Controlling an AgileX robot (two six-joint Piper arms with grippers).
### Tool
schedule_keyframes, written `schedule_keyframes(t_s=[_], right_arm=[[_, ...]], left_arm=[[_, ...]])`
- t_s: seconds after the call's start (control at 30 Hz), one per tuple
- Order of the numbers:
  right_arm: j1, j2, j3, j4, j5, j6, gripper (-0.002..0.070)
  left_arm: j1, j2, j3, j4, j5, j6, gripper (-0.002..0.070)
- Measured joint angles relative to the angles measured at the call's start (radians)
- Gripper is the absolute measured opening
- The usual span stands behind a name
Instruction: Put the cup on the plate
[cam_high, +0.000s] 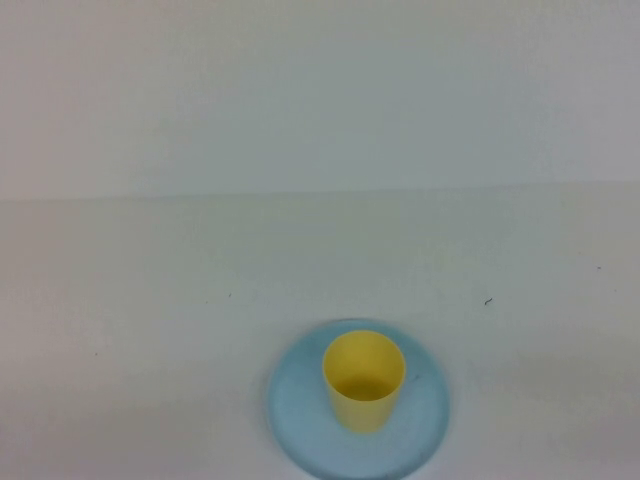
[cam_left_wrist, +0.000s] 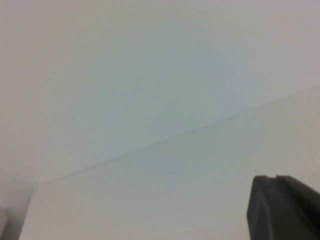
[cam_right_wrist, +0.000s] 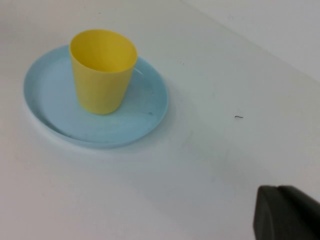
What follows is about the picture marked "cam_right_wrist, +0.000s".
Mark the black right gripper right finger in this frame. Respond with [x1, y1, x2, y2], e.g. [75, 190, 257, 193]
[276, 184, 320, 240]

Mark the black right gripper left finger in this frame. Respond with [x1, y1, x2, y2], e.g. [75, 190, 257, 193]
[253, 185, 308, 240]

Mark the light blue round plate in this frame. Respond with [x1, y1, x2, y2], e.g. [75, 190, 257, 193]
[23, 44, 169, 150]

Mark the yellow plastic cup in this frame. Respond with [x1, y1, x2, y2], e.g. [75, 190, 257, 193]
[69, 29, 138, 116]

